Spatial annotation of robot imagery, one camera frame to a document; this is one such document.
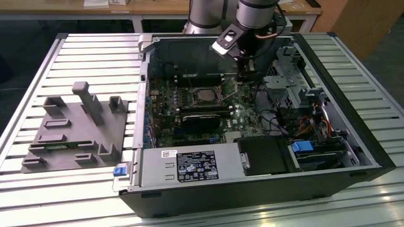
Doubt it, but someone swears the yellow wire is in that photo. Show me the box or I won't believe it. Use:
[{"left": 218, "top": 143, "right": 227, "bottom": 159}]
[{"left": 295, "top": 118, "right": 315, "bottom": 139}]

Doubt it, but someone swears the black plastic shroud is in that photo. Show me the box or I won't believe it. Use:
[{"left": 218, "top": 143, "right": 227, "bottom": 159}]
[{"left": 235, "top": 137, "right": 294, "bottom": 177}]

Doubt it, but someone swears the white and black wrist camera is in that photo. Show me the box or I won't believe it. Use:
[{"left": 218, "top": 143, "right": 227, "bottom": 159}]
[{"left": 210, "top": 23, "right": 246, "bottom": 61}]

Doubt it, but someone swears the thick black cable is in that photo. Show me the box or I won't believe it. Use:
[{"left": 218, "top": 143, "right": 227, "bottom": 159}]
[{"left": 253, "top": 79, "right": 287, "bottom": 137}]

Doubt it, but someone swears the green motherboard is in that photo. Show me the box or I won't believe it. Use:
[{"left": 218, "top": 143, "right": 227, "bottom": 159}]
[{"left": 145, "top": 77, "right": 271, "bottom": 148}]

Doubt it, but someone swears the metal socket cover frame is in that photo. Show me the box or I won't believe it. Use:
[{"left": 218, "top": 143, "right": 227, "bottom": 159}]
[{"left": 215, "top": 77, "right": 239, "bottom": 104}]

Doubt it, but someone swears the hard disk in blue carrier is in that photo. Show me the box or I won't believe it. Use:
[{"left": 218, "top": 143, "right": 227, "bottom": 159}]
[{"left": 289, "top": 140, "right": 346, "bottom": 171}]

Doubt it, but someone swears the grey parts rack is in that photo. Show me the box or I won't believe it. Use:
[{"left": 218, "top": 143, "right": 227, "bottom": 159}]
[{"left": 18, "top": 81, "right": 130, "bottom": 175}]

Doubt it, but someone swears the wooden desk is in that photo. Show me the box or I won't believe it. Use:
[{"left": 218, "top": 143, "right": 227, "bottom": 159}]
[{"left": 0, "top": 0, "right": 322, "bottom": 33}]

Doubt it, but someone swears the silver metal drive cage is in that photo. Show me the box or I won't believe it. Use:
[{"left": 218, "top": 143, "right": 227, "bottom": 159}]
[{"left": 261, "top": 46, "right": 325, "bottom": 114}]

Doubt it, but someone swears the silver CPU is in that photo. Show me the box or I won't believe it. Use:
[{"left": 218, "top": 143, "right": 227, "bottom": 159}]
[{"left": 195, "top": 89, "right": 218, "bottom": 101}]

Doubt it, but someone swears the CPU socket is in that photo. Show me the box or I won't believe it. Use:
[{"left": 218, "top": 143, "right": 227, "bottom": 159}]
[{"left": 189, "top": 85, "right": 225, "bottom": 106}]

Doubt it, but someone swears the silver power supply with label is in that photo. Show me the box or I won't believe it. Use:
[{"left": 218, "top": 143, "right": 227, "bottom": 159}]
[{"left": 127, "top": 141, "right": 249, "bottom": 192}]

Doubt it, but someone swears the wooden cabinet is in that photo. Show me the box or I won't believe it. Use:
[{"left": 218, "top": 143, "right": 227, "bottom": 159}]
[{"left": 310, "top": 0, "right": 404, "bottom": 61}]

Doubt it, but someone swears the orange wire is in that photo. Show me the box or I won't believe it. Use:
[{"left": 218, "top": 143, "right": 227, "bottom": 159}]
[{"left": 310, "top": 103, "right": 333, "bottom": 139}]

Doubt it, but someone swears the black graphics card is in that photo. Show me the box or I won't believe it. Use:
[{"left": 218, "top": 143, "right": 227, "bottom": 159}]
[{"left": 179, "top": 114, "right": 222, "bottom": 131}]

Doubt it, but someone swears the blue case latch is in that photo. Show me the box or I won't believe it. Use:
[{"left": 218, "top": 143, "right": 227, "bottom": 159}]
[{"left": 111, "top": 165, "right": 127, "bottom": 177}]

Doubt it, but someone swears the black PC case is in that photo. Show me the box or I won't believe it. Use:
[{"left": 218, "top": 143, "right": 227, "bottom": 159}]
[{"left": 118, "top": 32, "right": 397, "bottom": 219}]

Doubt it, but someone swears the silver chipset heatsink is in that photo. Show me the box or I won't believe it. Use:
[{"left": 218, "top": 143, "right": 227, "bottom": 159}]
[{"left": 223, "top": 131, "right": 241, "bottom": 143}]

